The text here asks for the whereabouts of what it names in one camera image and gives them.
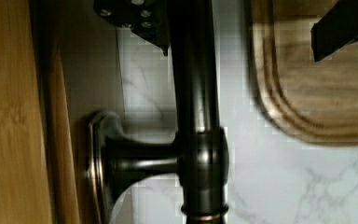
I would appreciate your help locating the brown wooden cutting board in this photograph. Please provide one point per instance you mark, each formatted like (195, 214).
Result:
(316, 102)

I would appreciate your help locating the dark bronze drawer handle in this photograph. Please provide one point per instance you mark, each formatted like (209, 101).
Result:
(198, 154)

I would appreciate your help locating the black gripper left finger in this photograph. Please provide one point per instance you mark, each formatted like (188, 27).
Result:
(146, 18)

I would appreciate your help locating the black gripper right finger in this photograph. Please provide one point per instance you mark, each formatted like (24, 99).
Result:
(336, 29)

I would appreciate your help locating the wooden drawer front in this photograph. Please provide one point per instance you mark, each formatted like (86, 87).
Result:
(58, 66)

